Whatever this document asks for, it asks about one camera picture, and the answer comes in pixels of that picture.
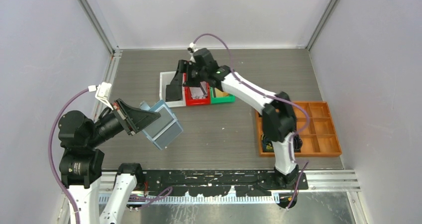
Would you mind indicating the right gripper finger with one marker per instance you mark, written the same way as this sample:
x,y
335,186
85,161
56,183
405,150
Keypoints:
x,y
191,79
177,79

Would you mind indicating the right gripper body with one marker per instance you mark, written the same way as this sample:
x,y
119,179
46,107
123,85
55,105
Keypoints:
x,y
184,66

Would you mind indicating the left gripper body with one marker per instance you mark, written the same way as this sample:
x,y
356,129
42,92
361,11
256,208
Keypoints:
x,y
109,125

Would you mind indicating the blue leather card holder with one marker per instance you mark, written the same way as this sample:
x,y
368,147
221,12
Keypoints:
x,y
167,117

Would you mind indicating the grey card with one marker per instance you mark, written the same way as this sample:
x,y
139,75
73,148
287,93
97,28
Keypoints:
x,y
167,135

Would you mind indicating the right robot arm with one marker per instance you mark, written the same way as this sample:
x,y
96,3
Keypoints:
x,y
279,122

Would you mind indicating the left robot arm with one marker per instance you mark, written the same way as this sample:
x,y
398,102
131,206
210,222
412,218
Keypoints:
x,y
81,164

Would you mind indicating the black cards in white bin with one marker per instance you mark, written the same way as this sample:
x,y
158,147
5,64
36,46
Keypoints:
x,y
173,93

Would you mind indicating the silver cards in red bin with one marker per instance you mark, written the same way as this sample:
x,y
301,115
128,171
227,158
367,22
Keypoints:
x,y
200,92

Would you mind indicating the gold cards in green bin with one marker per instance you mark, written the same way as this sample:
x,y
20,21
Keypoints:
x,y
220,94

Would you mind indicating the white plastic bin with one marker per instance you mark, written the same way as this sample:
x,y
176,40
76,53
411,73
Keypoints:
x,y
165,79

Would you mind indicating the red plastic bin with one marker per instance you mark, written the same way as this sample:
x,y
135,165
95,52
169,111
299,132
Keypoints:
x,y
190,102

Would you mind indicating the green plastic bin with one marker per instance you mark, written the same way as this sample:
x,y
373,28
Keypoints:
x,y
214,100

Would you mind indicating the rolled belt bottom left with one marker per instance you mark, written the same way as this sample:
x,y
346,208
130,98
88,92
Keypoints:
x,y
266,144

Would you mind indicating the orange compartment tray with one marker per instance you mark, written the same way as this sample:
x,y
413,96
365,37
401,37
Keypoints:
x,y
319,138

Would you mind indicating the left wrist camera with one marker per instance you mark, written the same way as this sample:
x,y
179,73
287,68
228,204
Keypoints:
x,y
102,92

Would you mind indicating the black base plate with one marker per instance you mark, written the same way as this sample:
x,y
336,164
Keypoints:
x,y
213,183

